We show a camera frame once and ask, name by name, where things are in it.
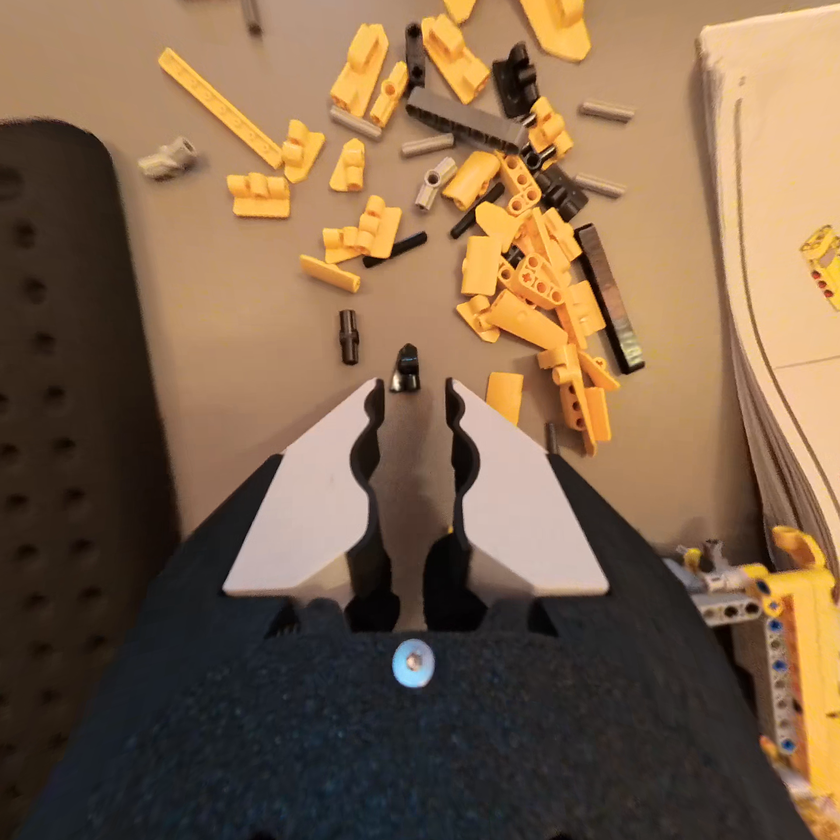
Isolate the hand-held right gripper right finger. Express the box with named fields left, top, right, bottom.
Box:
left=422, top=377, right=611, bottom=634

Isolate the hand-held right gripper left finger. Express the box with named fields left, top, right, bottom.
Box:
left=222, top=377, right=401, bottom=634

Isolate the small black curved brick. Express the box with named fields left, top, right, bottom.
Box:
left=388, top=342, right=423, bottom=395

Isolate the yellow toy car model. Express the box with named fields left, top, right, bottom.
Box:
left=661, top=525, right=840, bottom=840

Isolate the grey desk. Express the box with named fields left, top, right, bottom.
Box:
left=0, top=0, right=775, bottom=664

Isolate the pile of yellow bricks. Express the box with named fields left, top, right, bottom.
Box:
left=136, top=0, right=647, bottom=459

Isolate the open instruction booklet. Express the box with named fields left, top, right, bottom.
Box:
left=696, top=3, right=840, bottom=573

